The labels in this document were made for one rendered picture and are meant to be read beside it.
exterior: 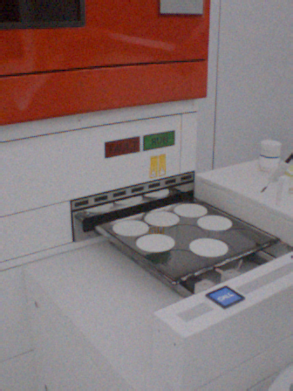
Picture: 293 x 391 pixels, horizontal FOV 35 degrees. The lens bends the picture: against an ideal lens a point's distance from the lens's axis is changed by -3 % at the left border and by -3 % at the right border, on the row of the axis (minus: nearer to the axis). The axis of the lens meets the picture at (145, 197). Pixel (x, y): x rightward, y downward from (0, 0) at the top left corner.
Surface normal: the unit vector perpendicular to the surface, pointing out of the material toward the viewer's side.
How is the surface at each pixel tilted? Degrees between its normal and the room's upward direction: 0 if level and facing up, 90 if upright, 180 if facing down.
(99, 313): 0
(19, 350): 90
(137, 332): 0
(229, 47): 90
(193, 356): 90
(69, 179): 90
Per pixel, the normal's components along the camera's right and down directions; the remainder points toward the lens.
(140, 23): 0.57, 0.31
